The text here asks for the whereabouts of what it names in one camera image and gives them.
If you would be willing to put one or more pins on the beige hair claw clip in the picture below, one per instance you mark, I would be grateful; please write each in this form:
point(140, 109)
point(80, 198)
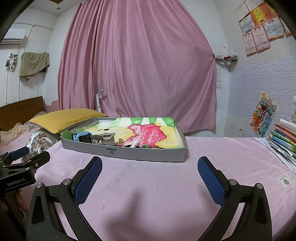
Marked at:
point(106, 136)

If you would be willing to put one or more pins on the yellow pillow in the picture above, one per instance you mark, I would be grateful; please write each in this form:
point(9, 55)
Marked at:
point(64, 118)

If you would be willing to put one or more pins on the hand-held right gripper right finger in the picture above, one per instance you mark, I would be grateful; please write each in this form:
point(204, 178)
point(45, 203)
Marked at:
point(211, 183)

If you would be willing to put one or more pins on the crumpled floral quilt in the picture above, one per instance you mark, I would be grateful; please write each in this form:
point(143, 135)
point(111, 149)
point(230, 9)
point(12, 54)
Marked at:
point(16, 129)

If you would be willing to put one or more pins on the colourful wall poster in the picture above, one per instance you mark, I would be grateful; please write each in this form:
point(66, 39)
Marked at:
point(263, 113)

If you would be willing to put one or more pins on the pink curtain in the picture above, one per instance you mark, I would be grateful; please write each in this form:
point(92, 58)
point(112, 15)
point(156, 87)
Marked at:
point(138, 58)

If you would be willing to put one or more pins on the group of wall certificates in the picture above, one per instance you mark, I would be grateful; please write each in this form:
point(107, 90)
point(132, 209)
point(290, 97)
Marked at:
point(256, 30)

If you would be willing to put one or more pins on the floral satin pillow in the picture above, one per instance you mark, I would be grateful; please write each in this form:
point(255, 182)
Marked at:
point(41, 139)

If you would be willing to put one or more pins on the wooden headboard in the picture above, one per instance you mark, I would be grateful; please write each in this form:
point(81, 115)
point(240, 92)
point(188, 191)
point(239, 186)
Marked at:
point(20, 109)

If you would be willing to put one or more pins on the pink bed sheet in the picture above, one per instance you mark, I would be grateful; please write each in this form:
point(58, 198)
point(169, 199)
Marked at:
point(161, 185)

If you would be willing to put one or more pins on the blue smartwatch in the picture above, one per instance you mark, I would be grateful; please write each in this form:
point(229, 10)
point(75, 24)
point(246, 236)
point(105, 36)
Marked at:
point(82, 138)

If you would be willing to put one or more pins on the white air conditioner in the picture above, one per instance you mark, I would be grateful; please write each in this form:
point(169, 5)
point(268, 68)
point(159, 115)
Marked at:
point(13, 34)

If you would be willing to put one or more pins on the stack of books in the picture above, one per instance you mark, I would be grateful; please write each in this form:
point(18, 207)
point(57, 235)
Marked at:
point(284, 136)

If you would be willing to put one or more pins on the person's left hand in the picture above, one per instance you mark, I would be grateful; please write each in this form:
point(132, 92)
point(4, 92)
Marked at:
point(19, 199)

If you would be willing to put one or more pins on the grey tray with colourful lining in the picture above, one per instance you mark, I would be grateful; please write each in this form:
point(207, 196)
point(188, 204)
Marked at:
point(138, 154)

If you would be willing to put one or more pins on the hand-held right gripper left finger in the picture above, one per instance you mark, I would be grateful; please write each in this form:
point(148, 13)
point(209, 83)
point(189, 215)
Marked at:
point(89, 180)

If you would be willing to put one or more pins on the hanging green cloth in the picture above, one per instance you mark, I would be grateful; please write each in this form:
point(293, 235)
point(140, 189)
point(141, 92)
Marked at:
point(34, 63)

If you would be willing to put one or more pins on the white desk lamp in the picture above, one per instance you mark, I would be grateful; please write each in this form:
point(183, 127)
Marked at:
point(98, 102)

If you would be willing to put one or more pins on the white paper sheets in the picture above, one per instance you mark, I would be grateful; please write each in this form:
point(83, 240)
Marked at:
point(261, 141)

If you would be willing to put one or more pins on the small wall calendar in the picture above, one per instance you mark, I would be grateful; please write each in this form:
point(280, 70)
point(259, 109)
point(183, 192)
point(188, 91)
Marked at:
point(218, 80)

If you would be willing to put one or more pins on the colourful painted paper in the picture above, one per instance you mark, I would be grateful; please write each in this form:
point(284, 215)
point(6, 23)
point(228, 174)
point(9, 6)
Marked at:
point(143, 129)

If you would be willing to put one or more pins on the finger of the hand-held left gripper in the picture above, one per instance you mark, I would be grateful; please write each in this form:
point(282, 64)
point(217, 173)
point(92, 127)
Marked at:
point(38, 161)
point(19, 153)

